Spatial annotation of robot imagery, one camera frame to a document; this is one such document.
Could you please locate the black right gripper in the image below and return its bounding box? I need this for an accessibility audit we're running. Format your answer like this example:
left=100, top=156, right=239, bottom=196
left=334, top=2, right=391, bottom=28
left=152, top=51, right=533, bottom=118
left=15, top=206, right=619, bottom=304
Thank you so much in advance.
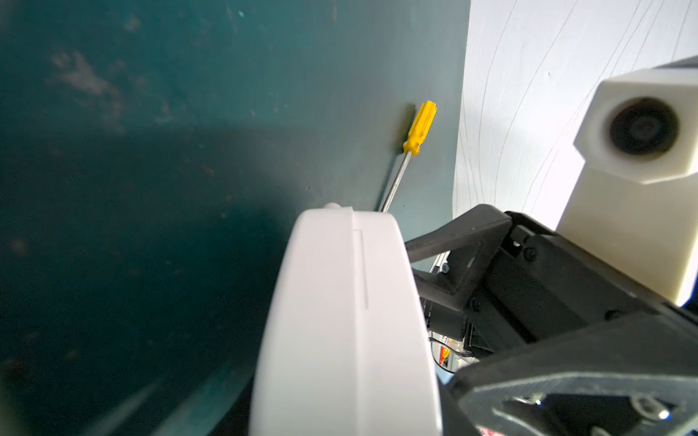
left=405, top=205, right=697, bottom=435

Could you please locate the yellow handled screwdriver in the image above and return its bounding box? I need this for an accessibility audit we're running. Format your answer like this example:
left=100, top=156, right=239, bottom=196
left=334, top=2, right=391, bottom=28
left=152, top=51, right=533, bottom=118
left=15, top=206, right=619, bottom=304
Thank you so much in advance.
left=379, top=101, right=438, bottom=213

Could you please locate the white square alarm clock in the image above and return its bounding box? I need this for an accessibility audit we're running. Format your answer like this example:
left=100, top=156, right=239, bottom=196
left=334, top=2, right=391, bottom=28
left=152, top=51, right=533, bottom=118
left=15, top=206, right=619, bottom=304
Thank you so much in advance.
left=249, top=203, right=443, bottom=435

